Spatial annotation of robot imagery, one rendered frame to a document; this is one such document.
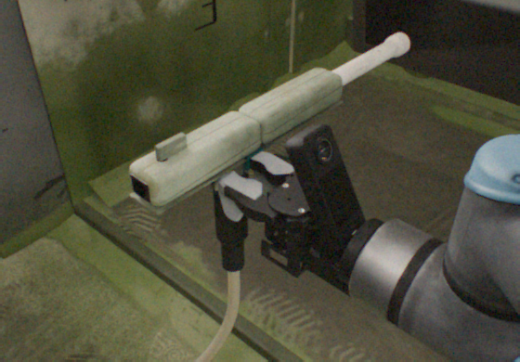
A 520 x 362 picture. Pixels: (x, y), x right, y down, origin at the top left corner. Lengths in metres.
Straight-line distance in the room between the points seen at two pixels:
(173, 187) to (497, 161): 0.30
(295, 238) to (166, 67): 0.89
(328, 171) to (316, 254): 0.10
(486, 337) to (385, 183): 0.94
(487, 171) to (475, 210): 0.03
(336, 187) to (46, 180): 0.87
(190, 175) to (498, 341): 0.31
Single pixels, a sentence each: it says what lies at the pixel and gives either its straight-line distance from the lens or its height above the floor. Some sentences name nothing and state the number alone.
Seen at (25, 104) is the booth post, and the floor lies 0.33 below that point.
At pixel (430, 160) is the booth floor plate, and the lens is 1.51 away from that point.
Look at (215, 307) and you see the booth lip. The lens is 1.10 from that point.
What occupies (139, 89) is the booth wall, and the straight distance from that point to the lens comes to 1.36.
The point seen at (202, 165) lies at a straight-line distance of 0.57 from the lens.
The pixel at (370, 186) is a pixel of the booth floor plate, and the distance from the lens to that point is 1.38.
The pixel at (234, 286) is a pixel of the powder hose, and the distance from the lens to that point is 0.76.
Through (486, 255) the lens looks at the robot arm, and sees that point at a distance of 0.43.
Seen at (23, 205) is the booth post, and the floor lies 0.11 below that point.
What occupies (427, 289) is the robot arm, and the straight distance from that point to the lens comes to 0.50.
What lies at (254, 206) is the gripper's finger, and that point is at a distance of 0.57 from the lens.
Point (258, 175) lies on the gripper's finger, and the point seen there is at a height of 0.49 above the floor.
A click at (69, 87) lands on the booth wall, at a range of 1.24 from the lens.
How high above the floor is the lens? 0.88
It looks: 37 degrees down
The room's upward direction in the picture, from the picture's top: straight up
